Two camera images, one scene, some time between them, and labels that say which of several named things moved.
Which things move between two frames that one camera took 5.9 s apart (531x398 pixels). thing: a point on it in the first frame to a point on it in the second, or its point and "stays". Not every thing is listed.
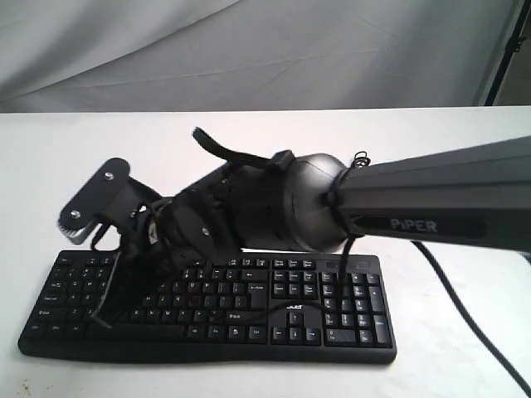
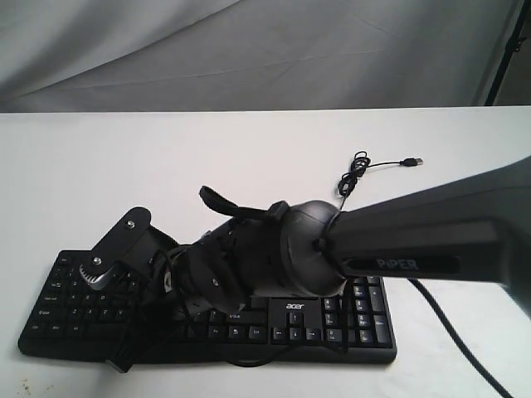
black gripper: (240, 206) to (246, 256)
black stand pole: (512, 47) stays
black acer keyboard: (284, 308) stays
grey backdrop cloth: (123, 55) stays
